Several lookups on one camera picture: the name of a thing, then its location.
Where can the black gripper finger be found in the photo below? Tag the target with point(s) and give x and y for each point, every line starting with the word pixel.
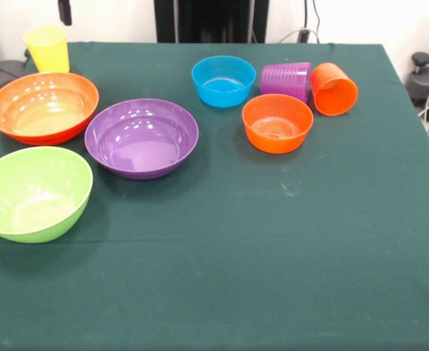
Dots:
pixel 60 9
pixel 67 12

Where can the wide orange plastic bowl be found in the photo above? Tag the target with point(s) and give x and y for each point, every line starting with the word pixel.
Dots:
pixel 42 113

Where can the purple plastic bowl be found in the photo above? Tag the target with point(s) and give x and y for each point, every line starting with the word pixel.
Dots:
pixel 141 146

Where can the blue plastic bowl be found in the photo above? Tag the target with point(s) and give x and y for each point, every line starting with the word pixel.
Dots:
pixel 222 91

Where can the purple plastic cup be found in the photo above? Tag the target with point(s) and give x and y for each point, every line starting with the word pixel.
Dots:
pixel 285 80

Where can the small orange plastic bowl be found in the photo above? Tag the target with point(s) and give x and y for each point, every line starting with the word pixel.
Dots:
pixel 278 128

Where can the orange plastic cup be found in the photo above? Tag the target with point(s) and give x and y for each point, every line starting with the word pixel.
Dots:
pixel 333 91

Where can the yellow plastic cup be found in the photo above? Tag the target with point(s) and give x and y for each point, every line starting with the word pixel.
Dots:
pixel 49 51

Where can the black office chair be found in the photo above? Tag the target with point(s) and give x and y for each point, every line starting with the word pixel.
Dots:
pixel 2 75

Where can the lime green plastic bowl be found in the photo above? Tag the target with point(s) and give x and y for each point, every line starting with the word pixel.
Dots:
pixel 35 197

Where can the black clamp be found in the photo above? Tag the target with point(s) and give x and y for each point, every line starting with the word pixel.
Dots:
pixel 303 36

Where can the dark green tablecloth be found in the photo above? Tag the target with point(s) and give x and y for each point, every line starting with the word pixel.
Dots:
pixel 236 256

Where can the black stand with knob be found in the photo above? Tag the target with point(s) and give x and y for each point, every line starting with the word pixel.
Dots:
pixel 424 78

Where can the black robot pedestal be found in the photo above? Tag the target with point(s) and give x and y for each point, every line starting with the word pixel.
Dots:
pixel 214 18

